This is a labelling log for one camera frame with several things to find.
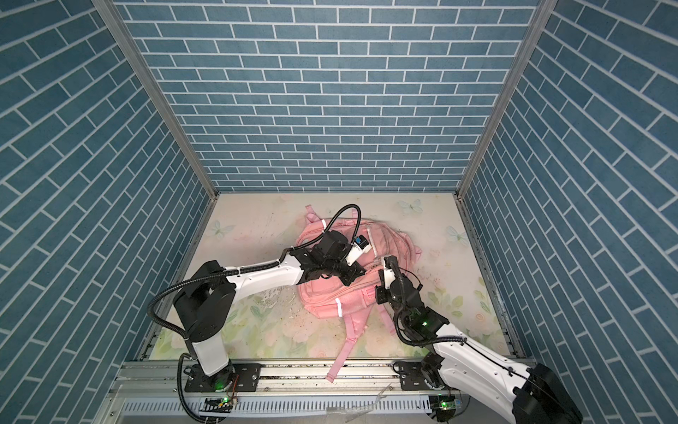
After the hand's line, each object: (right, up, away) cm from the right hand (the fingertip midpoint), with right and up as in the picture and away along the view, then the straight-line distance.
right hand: (376, 270), depth 82 cm
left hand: (-3, -1, +2) cm, 4 cm away
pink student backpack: (-13, -9, +2) cm, 16 cm away
